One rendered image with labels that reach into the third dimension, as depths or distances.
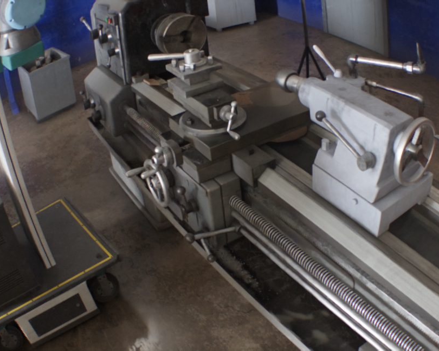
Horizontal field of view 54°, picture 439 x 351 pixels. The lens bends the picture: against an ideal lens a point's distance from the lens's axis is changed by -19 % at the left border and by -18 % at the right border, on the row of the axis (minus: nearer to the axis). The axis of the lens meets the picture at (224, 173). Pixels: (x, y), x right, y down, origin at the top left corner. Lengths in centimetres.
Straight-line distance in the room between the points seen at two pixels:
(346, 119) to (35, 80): 342
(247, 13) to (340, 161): 493
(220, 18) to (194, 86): 427
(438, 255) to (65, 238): 180
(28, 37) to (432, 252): 164
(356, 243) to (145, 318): 129
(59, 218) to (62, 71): 218
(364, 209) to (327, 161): 22
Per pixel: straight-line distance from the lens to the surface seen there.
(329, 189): 160
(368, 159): 143
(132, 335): 237
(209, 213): 185
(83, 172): 363
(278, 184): 171
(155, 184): 203
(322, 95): 159
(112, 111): 270
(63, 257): 241
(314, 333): 177
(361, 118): 147
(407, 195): 153
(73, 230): 255
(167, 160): 184
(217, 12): 610
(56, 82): 458
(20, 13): 156
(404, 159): 140
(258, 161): 176
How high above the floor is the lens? 182
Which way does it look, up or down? 34 degrees down
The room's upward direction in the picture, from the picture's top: 6 degrees counter-clockwise
